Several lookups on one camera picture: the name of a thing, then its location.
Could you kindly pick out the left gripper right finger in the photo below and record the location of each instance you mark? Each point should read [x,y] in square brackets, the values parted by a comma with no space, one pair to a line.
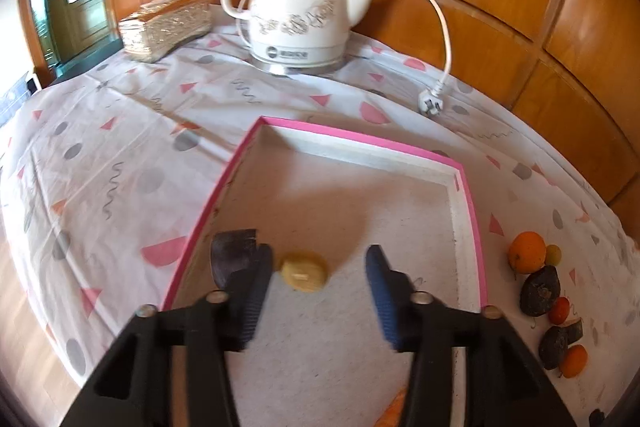
[467,368]

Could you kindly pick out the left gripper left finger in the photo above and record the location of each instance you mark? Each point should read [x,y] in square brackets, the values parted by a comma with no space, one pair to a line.
[131,386]

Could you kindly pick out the dark brown cut block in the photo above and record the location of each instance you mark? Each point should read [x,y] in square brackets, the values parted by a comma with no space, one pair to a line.
[573,331]

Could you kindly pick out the red tomato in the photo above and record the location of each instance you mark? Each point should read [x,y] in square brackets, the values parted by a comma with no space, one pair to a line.
[558,314]

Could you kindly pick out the dark brown lumpy fruit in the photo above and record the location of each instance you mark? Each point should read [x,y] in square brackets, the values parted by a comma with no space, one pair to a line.
[540,291]

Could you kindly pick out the orange carrot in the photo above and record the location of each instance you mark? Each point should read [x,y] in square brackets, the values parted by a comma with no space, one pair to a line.
[391,415]

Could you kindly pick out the large orange fruit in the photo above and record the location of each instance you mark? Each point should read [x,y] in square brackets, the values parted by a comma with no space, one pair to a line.
[527,253]

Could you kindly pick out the yellow-green round fruit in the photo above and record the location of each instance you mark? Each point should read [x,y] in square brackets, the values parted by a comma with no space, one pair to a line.
[304,271]
[553,255]

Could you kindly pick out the dark purple cylinder piece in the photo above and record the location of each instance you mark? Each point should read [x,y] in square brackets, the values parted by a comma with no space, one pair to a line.
[231,252]

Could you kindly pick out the small orange fruit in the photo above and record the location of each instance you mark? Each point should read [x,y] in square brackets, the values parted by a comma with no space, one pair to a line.
[574,361]

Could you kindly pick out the patterned white tablecloth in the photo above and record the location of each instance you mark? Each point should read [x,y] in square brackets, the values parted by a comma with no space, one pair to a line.
[105,175]

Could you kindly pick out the pink-rimmed cardboard tray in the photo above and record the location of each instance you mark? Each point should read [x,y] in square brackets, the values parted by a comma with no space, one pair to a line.
[321,359]

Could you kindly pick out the silver ornate tissue box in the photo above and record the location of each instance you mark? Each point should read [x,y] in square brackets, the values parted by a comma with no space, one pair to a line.
[159,26]

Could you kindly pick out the white ceramic electric kettle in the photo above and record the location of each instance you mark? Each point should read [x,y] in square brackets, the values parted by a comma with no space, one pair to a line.
[297,35]

